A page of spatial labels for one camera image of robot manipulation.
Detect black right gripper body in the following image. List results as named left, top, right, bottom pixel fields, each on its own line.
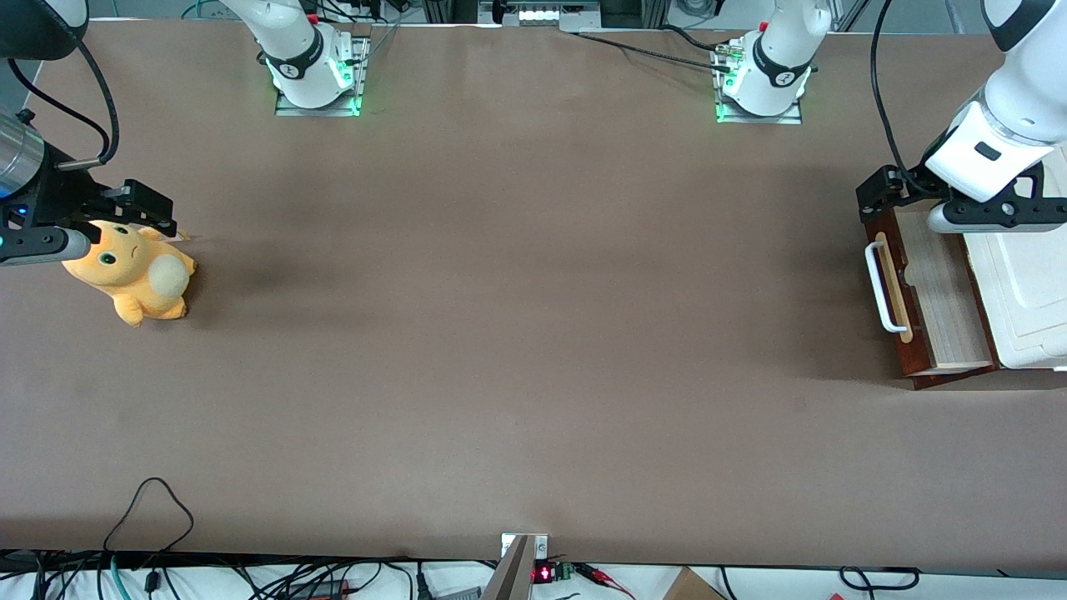
left=8, top=142, right=114, bottom=229

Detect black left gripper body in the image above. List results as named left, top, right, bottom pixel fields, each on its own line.
left=944, top=162, right=1067, bottom=219

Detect dark wood drawer white handle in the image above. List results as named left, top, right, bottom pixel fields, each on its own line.
left=864, top=207, right=994, bottom=381

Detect orange plush toy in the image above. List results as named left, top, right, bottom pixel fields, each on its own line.
left=63, top=219, right=198, bottom=328

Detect white cabinet box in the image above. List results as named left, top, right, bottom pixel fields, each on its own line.
left=907, top=227, right=1067, bottom=391

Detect white led light bar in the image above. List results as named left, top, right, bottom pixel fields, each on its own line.
left=478, top=0, right=603, bottom=33

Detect black power adapter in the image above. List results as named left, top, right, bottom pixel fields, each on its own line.
left=286, top=580, right=353, bottom=600

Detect brown cardboard box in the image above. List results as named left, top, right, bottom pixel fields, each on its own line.
left=663, top=567, right=728, bottom=600

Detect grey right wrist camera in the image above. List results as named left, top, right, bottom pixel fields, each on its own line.
left=0, top=227, right=92, bottom=268

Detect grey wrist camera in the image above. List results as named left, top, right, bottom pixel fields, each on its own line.
left=926, top=202, right=1067, bottom=233
left=0, top=227, right=92, bottom=268

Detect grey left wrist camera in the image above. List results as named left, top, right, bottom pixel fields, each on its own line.
left=926, top=202, right=1067, bottom=233

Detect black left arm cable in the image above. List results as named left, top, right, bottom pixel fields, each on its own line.
left=870, top=0, right=948, bottom=198

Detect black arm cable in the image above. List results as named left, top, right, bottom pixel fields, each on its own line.
left=870, top=0, right=948, bottom=198
left=7, top=40, right=121, bottom=170

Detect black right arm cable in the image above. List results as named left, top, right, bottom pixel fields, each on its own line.
left=7, top=40, right=121, bottom=170

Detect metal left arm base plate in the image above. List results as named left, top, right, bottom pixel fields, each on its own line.
left=714, top=40, right=804, bottom=126

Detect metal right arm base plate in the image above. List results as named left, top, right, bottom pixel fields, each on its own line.
left=274, top=35, right=371, bottom=118

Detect black looped thin cable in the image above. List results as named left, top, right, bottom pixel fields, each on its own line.
left=103, top=477, right=195, bottom=600

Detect long black table cable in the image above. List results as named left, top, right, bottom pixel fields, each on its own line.
left=574, top=32, right=734, bottom=73

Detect black flat loop cable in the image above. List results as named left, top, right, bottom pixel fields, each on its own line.
left=839, top=566, right=921, bottom=592

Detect red wires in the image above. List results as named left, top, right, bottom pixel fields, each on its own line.
left=575, top=563, right=636, bottom=598

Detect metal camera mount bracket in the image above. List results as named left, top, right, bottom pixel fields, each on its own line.
left=481, top=533, right=549, bottom=600

